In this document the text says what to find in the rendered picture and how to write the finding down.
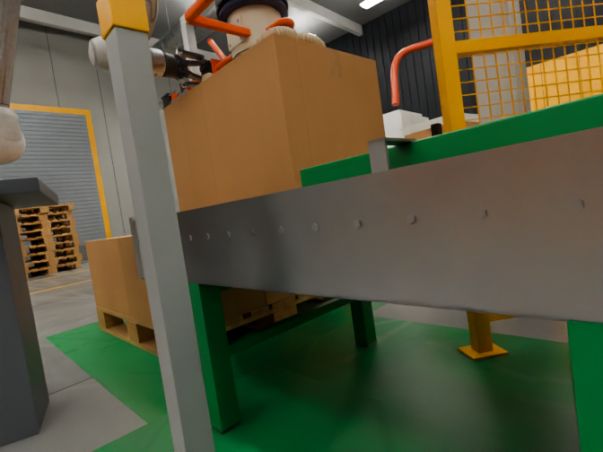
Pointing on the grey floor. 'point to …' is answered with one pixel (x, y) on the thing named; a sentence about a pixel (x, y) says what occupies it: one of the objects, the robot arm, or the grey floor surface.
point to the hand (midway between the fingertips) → (214, 73)
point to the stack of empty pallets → (37, 235)
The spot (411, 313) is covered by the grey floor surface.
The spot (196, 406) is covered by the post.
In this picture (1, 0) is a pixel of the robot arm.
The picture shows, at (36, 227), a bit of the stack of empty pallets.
